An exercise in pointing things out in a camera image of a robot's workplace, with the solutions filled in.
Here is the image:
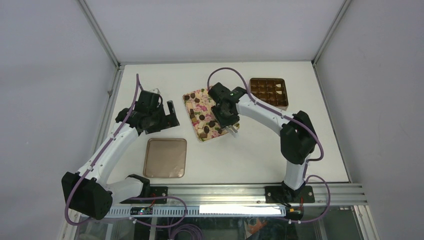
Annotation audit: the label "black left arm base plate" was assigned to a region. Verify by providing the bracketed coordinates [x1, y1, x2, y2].
[120, 186, 169, 205]

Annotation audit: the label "dark heart chocolate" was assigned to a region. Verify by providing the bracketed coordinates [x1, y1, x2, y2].
[209, 120, 216, 128]

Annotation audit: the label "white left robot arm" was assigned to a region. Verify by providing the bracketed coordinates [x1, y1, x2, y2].
[61, 90, 180, 220]

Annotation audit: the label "floral rectangular tray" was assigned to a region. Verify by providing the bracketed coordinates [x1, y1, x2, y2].
[182, 88, 229, 142]

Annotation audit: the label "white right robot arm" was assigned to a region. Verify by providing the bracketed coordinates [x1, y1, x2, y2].
[208, 82, 321, 203]

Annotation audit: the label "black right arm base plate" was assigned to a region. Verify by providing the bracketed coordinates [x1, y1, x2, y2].
[264, 185, 316, 204]

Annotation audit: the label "aluminium mounting rail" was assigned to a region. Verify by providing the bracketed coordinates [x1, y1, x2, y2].
[151, 183, 369, 207]

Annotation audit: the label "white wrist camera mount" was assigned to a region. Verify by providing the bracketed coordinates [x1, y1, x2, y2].
[149, 88, 161, 95]

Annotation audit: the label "silver metal tongs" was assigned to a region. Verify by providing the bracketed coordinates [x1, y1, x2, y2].
[226, 125, 238, 138]

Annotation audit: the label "gold box lid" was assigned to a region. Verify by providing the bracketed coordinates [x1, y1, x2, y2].
[143, 138, 187, 179]

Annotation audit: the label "white rectangular chocolate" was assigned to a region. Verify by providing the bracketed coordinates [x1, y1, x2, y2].
[197, 121, 205, 129]

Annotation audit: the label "gold chocolate box with dividers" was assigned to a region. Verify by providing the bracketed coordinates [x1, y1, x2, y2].
[249, 77, 289, 111]

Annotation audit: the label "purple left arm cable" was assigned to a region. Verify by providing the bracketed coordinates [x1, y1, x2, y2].
[64, 73, 186, 229]

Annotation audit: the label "white slotted cable duct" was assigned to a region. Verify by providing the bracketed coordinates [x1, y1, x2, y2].
[105, 204, 286, 218]

